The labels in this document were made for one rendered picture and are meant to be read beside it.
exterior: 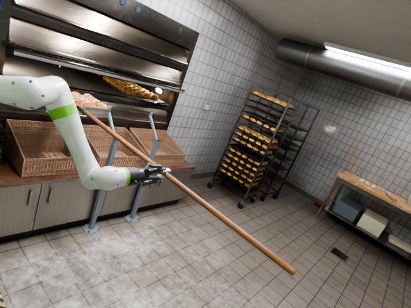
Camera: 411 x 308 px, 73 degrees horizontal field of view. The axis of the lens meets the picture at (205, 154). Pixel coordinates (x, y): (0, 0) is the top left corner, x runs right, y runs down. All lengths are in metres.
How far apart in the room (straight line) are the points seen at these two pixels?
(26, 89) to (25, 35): 1.46
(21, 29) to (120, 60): 0.86
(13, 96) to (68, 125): 0.25
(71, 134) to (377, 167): 5.47
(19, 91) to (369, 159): 5.68
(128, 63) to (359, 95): 4.49
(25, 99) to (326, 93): 5.72
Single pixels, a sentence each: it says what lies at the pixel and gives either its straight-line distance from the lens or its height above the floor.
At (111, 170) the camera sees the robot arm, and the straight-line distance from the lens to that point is 1.29.
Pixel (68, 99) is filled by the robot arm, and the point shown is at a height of 1.46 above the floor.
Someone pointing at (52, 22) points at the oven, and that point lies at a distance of 2.69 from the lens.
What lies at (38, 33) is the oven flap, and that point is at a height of 1.56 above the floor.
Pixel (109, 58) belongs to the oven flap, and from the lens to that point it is 2.95.
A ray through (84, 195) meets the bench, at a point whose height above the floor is 0.38.
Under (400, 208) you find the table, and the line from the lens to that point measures 5.27.
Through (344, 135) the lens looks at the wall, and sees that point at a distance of 6.16.
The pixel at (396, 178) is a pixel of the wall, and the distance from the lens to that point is 6.07.
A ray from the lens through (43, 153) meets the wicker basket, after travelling 2.87.
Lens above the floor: 1.81
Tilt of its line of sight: 17 degrees down
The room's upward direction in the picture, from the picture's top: 21 degrees clockwise
